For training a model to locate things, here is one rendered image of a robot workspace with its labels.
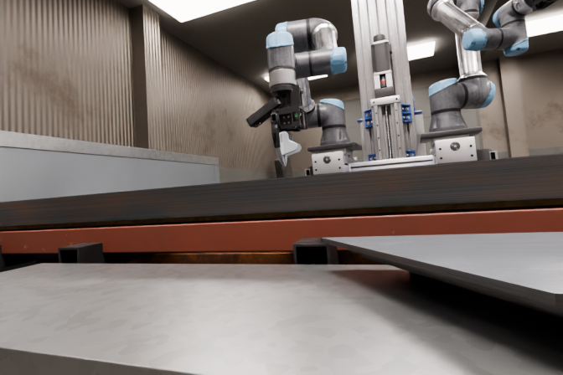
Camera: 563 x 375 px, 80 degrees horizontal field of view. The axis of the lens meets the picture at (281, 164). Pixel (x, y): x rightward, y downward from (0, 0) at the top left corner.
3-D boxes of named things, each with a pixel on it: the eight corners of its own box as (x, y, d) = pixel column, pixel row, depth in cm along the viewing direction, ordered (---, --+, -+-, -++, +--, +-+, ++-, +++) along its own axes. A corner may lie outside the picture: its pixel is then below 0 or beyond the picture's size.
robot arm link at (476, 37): (420, -14, 149) (479, 28, 113) (444, -15, 150) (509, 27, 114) (414, 12, 157) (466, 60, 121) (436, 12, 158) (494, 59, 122)
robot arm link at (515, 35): (490, 58, 125) (487, 29, 125) (518, 57, 125) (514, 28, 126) (505, 49, 117) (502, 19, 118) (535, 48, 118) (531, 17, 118)
